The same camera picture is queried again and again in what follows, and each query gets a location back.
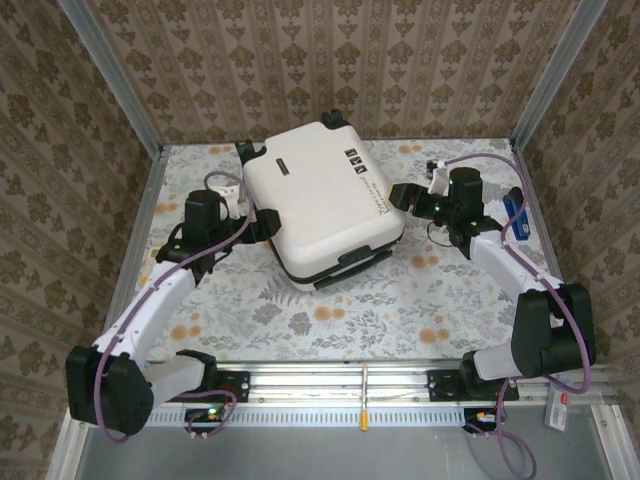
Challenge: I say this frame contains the white slotted cable duct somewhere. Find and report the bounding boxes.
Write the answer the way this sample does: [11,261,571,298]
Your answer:
[88,407,466,427]

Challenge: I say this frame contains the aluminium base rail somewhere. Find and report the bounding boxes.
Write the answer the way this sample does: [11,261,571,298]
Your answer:
[69,362,621,407]

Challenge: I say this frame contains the grey metal shelf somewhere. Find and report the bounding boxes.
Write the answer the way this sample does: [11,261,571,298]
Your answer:
[47,404,640,480]

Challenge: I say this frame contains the yellow-handled tool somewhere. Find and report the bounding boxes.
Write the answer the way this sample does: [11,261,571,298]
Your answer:
[360,364,372,432]

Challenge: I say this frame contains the white hard-shell suitcase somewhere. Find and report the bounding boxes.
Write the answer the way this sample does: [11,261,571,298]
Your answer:
[234,108,406,294]

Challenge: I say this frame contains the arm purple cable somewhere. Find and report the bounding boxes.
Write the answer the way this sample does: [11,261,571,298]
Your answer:
[442,153,594,479]
[92,170,251,444]

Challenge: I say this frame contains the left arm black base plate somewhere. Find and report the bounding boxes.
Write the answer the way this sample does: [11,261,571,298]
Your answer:
[160,370,251,404]

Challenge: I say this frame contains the blue stapler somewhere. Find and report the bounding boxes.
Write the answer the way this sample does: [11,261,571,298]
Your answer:
[502,187,532,242]

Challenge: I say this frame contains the aluminium table side rail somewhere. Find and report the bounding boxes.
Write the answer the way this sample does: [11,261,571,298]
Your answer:
[509,139,569,291]
[102,144,166,346]

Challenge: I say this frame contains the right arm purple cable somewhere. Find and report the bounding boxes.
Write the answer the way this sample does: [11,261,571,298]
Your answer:
[442,153,594,479]

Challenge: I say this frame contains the small circuit board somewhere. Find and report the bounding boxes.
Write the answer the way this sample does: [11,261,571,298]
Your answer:
[184,407,226,426]
[464,408,501,431]

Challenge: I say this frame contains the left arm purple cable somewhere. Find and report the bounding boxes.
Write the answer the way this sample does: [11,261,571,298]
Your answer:
[92,170,251,444]

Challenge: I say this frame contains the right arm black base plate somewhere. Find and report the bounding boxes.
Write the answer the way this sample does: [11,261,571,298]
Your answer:
[427,369,521,403]

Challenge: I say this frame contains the clear plastic labelled packet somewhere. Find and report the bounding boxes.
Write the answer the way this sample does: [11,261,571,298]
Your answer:
[543,387,575,431]

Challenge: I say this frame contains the aluminium frame post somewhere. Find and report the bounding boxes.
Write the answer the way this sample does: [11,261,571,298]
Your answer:
[55,0,164,154]
[510,0,609,149]

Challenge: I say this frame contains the floral tablecloth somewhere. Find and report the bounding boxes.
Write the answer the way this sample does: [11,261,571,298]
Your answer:
[117,138,576,362]

